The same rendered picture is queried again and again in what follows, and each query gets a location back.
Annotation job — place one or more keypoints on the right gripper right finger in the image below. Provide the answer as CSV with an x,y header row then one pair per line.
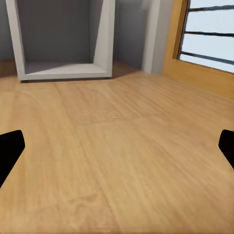
x,y
226,145

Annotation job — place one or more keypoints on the desk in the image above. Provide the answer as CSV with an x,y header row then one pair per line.
x,y
62,40

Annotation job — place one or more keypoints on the fixed window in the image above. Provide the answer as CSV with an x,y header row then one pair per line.
x,y
200,45

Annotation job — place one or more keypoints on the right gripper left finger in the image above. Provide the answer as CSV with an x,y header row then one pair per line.
x,y
12,145

